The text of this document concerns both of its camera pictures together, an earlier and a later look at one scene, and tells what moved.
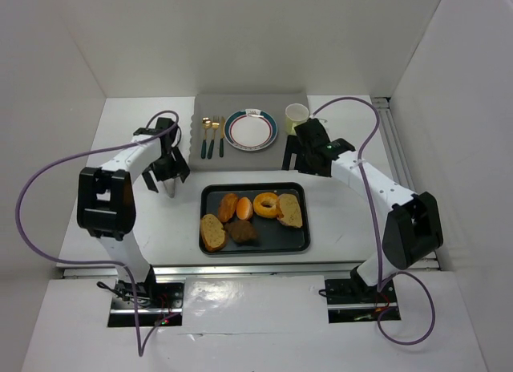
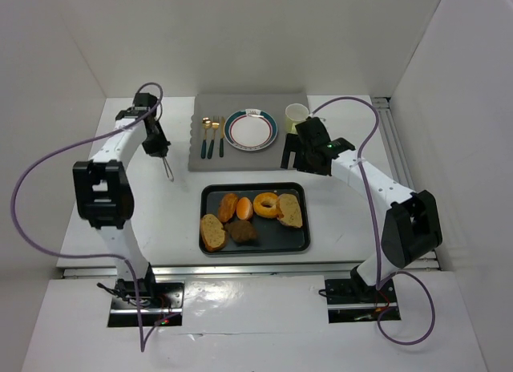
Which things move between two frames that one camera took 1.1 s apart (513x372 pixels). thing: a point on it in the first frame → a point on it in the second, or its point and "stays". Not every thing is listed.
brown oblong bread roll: x=227 y=206 stays
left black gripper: x=167 y=170 → x=156 y=147
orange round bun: x=244 y=208 stays
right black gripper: x=300 y=157 stays
